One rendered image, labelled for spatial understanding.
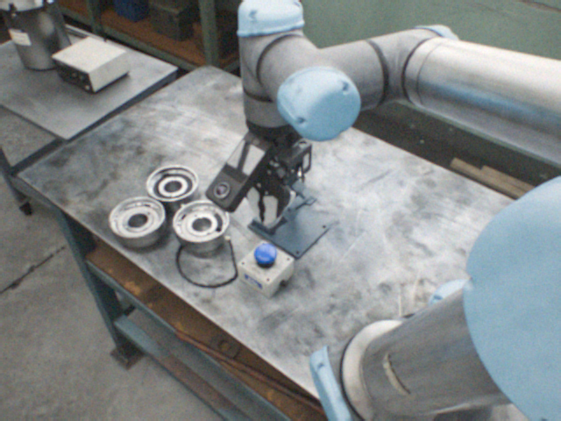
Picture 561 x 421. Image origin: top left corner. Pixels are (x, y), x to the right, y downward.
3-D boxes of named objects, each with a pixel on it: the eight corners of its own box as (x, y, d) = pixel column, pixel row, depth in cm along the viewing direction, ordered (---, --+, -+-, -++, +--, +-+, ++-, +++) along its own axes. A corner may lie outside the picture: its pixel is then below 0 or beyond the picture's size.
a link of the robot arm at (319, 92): (398, 67, 50) (344, 21, 57) (296, 91, 47) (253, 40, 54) (387, 131, 56) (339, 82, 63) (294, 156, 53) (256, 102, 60)
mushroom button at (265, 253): (250, 269, 89) (248, 252, 86) (264, 256, 91) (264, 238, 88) (267, 281, 88) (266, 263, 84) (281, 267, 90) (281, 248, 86)
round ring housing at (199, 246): (165, 243, 97) (161, 229, 94) (195, 208, 103) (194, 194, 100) (211, 263, 93) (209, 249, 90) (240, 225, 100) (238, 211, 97)
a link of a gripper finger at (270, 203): (300, 218, 84) (301, 177, 77) (277, 239, 81) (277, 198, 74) (286, 210, 85) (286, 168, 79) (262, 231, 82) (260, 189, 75)
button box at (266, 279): (238, 280, 91) (237, 262, 87) (263, 255, 95) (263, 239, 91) (273, 303, 87) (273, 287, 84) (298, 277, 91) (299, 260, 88)
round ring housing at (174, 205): (143, 189, 107) (138, 175, 104) (188, 174, 111) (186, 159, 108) (159, 221, 101) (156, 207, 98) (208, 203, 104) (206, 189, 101)
